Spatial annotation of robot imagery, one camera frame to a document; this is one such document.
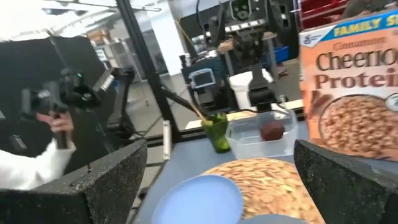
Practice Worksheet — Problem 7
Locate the person's hand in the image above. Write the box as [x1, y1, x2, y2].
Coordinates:
[35, 111, 75, 134]

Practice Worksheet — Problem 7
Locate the black handheld camera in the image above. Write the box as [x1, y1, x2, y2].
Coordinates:
[21, 67, 116, 150]

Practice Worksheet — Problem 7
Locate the orange Cheerios cereal box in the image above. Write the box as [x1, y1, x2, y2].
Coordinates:
[298, 9, 398, 162]

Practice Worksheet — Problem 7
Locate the blue plate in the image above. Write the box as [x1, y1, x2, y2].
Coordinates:
[151, 174, 245, 224]

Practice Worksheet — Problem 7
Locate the gold spoon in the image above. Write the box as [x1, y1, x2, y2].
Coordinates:
[189, 104, 213, 126]

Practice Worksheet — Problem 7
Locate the small grey-framed monitor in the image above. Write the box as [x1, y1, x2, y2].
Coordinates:
[188, 68, 217, 90]

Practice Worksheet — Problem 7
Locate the red cabinet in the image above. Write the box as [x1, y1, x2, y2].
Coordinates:
[297, 0, 349, 23]

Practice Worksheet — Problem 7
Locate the white plastic bracket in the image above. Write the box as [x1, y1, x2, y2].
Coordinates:
[163, 119, 172, 161]

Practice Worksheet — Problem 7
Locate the dark red plum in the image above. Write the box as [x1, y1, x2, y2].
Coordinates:
[260, 120, 285, 142]

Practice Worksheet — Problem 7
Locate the person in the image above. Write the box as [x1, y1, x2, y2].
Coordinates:
[0, 35, 109, 191]

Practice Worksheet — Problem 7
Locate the green glass cup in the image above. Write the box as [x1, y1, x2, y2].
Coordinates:
[200, 112, 231, 154]

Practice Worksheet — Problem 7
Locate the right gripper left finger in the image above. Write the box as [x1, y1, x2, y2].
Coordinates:
[0, 140, 149, 224]

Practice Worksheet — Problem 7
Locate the round woven placemat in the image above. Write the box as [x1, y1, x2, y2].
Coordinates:
[201, 157, 326, 224]

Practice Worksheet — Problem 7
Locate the clear plastic container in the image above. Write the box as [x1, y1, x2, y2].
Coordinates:
[225, 108, 299, 160]

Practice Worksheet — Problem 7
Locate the white bucket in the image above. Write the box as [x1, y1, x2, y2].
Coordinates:
[229, 70, 274, 110]

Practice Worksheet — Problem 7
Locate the blue storage bin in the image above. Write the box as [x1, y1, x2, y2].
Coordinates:
[263, 45, 290, 65]

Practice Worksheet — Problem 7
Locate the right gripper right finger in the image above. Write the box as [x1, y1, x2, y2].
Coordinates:
[294, 139, 398, 224]

